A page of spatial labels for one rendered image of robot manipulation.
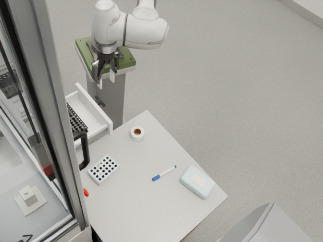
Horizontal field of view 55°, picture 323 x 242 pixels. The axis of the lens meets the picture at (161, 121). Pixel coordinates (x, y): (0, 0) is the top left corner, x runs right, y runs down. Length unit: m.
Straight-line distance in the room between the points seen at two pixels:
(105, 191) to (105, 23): 0.74
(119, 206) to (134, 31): 0.76
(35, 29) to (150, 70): 2.52
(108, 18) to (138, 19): 0.11
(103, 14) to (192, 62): 1.97
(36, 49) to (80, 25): 2.87
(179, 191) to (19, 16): 1.24
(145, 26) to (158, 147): 0.65
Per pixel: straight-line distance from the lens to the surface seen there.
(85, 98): 1.55
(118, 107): 2.23
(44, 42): 0.42
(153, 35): 1.20
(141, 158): 1.54
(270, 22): 3.88
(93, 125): 1.54
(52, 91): 0.50
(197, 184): 1.49
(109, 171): 1.49
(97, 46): 1.29
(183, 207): 1.48
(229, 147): 2.60
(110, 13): 1.18
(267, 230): 0.48
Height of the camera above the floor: 2.14
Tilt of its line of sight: 56 degrees down
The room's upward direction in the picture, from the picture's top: 15 degrees clockwise
